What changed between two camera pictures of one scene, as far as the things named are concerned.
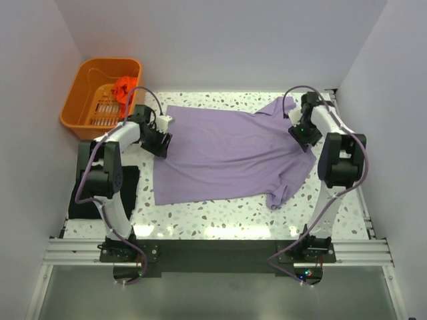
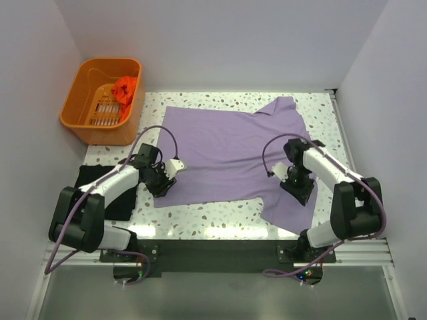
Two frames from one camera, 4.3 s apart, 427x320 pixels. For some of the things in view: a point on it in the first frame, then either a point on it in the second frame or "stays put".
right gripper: (303, 141) → (301, 194)
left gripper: (159, 149) → (161, 189)
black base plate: (136, 261) stays put
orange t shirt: (124, 85) stays put
